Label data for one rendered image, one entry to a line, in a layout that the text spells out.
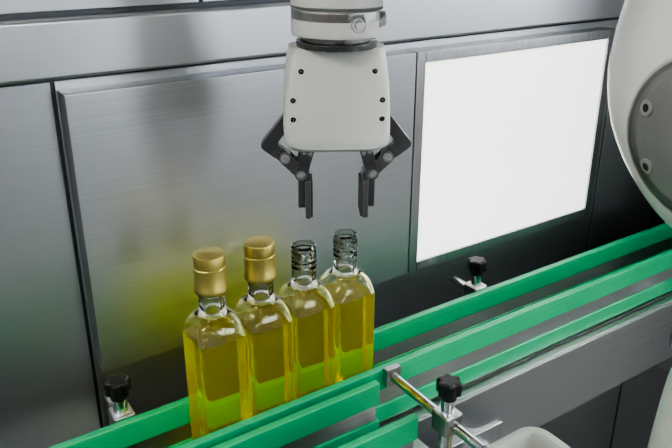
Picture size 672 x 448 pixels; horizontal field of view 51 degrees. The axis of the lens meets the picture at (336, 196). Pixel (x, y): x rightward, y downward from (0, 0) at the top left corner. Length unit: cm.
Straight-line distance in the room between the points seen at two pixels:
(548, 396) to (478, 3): 60
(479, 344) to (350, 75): 50
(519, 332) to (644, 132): 84
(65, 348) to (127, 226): 17
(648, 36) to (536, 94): 93
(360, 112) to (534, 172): 62
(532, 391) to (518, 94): 45
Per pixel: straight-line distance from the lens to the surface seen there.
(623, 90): 26
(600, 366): 125
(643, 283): 130
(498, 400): 108
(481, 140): 112
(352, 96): 65
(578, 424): 175
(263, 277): 78
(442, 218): 111
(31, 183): 83
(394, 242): 106
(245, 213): 90
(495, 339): 104
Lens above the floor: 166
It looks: 21 degrees down
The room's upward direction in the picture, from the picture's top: straight up
